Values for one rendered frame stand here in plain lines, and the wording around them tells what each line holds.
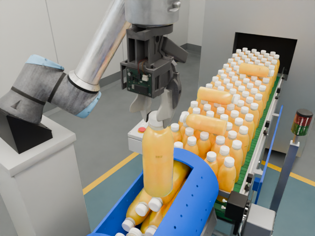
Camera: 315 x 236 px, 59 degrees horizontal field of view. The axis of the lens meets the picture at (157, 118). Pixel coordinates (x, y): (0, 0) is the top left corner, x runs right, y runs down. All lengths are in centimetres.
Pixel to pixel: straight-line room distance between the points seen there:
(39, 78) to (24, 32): 227
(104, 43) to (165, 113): 67
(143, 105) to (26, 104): 76
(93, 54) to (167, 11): 76
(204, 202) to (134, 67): 56
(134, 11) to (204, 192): 64
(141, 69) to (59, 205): 115
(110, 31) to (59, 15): 259
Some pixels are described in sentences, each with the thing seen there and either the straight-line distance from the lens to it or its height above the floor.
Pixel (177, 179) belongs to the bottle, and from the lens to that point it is 93.
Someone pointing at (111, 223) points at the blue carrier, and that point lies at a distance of 98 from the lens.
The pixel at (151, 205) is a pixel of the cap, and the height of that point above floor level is 117.
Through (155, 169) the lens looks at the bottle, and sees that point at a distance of 63.
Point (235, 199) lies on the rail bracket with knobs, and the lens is 116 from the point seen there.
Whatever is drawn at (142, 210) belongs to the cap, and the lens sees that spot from 93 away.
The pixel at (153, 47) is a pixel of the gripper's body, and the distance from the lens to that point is 48.
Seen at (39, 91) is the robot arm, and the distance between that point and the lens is 127.
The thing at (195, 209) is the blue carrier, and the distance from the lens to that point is 88.
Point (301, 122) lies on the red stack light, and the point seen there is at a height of 123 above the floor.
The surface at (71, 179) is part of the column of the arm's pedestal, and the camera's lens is 149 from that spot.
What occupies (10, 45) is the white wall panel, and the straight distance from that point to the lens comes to 346.
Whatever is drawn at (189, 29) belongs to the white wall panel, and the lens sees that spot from 587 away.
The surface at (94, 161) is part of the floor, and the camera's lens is 290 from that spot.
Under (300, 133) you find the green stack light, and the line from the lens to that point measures 131.
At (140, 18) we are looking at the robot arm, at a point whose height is 174.
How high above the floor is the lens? 184
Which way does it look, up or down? 32 degrees down
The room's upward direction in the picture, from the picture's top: straight up
